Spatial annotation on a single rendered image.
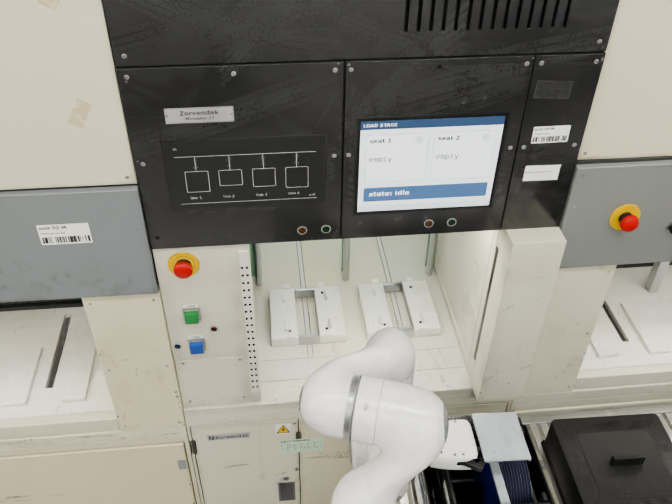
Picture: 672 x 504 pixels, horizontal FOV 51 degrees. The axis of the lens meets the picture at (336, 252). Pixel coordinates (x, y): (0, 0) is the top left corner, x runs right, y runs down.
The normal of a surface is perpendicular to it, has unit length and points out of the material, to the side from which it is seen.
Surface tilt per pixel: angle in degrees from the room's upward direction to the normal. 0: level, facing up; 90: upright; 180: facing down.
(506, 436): 1
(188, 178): 90
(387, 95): 90
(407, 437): 62
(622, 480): 0
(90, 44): 90
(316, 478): 90
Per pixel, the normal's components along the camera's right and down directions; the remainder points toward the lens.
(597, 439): 0.01, -0.77
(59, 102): 0.11, 0.63
